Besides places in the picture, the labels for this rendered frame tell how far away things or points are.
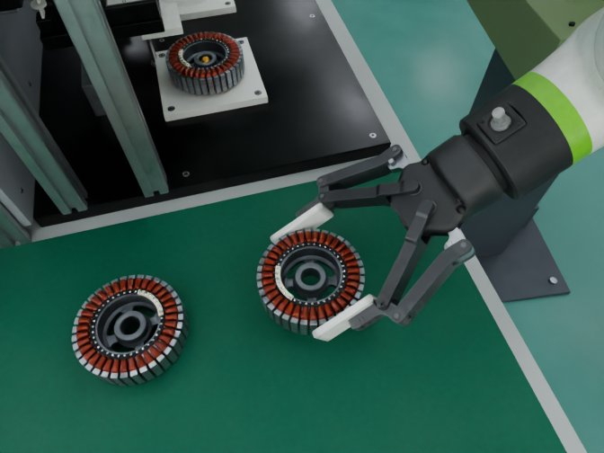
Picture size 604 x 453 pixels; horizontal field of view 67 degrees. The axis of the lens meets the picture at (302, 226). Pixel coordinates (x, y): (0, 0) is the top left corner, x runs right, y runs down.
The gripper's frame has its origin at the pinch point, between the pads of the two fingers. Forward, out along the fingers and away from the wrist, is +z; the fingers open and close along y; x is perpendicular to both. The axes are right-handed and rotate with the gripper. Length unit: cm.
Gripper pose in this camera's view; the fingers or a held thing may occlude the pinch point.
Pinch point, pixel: (311, 277)
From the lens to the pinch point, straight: 48.5
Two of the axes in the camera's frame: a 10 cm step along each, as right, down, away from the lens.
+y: 3.8, 7.7, -5.2
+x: 4.8, 3.2, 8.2
